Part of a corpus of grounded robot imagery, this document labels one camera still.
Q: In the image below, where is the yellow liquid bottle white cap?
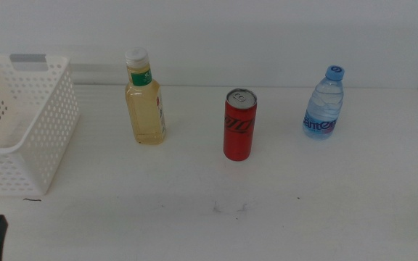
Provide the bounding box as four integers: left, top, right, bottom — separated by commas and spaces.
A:
124, 46, 167, 145

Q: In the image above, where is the clear water bottle blue cap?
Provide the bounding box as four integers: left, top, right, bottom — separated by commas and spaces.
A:
302, 65, 345, 141

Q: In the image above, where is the white perforated plastic basket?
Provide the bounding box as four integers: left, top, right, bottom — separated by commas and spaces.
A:
0, 54, 81, 197

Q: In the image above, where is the red drink can black print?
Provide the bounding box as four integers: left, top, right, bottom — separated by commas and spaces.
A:
223, 88, 258, 162

